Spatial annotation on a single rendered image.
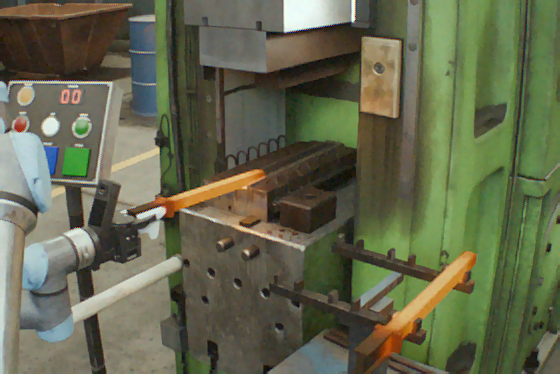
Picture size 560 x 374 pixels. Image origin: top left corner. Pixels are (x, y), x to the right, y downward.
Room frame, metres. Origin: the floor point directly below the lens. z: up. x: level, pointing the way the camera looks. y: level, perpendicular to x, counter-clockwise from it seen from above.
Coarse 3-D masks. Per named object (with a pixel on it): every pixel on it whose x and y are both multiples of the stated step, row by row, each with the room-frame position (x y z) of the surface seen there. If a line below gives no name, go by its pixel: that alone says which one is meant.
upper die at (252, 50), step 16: (208, 32) 1.60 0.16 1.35; (224, 32) 1.57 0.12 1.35; (240, 32) 1.54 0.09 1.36; (256, 32) 1.51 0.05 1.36; (272, 32) 1.51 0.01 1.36; (288, 32) 1.56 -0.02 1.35; (304, 32) 1.61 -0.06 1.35; (320, 32) 1.67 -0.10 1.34; (336, 32) 1.73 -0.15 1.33; (352, 32) 1.79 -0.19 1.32; (208, 48) 1.60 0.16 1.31; (224, 48) 1.57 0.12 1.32; (240, 48) 1.54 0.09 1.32; (256, 48) 1.51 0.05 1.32; (272, 48) 1.51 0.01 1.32; (288, 48) 1.56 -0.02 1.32; (304, 48) 1.61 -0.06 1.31; (320, 48) 1.67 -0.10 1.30; (336, 48) 1.73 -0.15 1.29; (352, 48) 1.79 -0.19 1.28; (208, 64) 1.60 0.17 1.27; (224, 64) 1.57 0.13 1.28; (240, 64) 1.54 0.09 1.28; (256, 64) 1.51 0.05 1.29; (272, 64) 1.51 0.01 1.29; (288, 64) 1.56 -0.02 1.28; (304, 64) 1.61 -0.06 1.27
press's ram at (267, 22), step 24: (192, 0) 1.63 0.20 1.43; (216, 0) 1.58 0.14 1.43; (240, 0) 1.54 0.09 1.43; (264, 0) 1.50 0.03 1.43; (288, 0) 1.48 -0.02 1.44; (312, 0) 1.55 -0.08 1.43; (336, 0) 1.63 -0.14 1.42; (192, 24) 1.63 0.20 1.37; (216, 24) 1.58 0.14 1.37; (240, 24) 1.54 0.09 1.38; (264, 24) 1.50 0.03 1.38; (288, 24) 1.48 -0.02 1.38; (312, 24) 1.55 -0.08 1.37
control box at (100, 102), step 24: (48, 96) 1.79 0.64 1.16; (72, 96) 1.77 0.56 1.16; (96, 96) 1.76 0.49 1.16; (120, 96) 1.82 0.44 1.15; (72, 120) 1.74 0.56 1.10; (96, 120) 1.73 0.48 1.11; (48, 144) 1.72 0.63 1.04; (72, 144) 1.70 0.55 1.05; (96, 144) 1.69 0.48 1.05; (96, 168) 1.66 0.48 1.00
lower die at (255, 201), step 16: (304, 144) 1.88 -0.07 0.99; (336, 144) 1.85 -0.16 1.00; (256, 160) 1.76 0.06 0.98; (272, 160) 1.73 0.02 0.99; (304, 160) 1.71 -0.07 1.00; (320, 160) 1.73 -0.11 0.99; (336, 160) 1.74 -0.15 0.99; (352, 160) 1.81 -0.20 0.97; (224, 176) 1.62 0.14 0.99; (272, 176) 1.59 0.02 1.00; (304, 176) 1.62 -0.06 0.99; (352, 176) 1.81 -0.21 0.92; (240, 192) 1.54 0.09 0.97; (256, 192) 1.51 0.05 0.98; (272, 192) 1.51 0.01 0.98; (224, 208) 1.57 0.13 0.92; (240, 208) 1.54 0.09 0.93; (256, 208) 1.51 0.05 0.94
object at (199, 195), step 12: (228, 180) 1.51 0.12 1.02; (240, 180) 1.52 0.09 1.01; (252, 180) 1.55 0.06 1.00; (192, 192) 1.41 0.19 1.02; (204, 192) 1.42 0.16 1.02; (216, 192) 1.45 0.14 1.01; (228, 192) 1.48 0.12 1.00; (144, 204) 1.30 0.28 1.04; (156, 204) 1.31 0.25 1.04; (168, 204) 1.32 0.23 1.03; (180, 204) 1.36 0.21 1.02; (192, 204) 1.39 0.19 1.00; (132, 216) 1.26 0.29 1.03
